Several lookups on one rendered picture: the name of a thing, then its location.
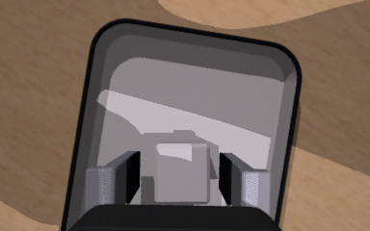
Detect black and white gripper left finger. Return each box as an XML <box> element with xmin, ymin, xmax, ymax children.
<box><xmin>85</xmin><ymin>151</ymin><xmax>141</xmax><ymax>214</ymax></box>

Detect grey rectangular tray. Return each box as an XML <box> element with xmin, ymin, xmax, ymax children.
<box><xmin>61</xmin><ymin>18</ymin><xmax>303</xmax><ymax>231</ymax></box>

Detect grey cube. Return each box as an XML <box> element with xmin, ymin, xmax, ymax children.
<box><xmin>154</xmin><ymin>140</ymin><xmax>210</xmax><ymax>204</ymax></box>

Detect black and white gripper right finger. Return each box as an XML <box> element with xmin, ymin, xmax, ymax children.
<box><xmin>219</xmin><ymin>153</ymin><xmax>271</xmax><ymax>215</ymax></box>

